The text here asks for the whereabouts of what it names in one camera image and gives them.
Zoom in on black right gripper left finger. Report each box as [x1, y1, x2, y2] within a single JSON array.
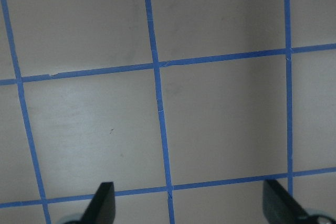
[[79, 182, 116, 224]]

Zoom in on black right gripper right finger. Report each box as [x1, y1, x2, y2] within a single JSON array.
[[262, 179, 312, 224]]

